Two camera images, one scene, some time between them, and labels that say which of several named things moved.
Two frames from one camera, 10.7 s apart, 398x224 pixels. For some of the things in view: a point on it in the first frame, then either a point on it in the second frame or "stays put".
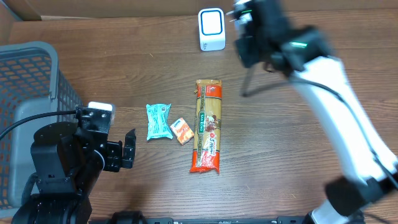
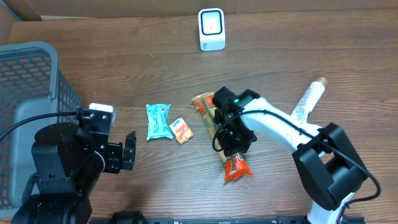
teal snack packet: [158, 121] stays put
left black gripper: [115, 155] stays put
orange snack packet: [182, 131] stays put
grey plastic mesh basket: [32, 82] stays put
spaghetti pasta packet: [206, 152] → [235, 164]
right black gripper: [249, 48] → [234, 147]
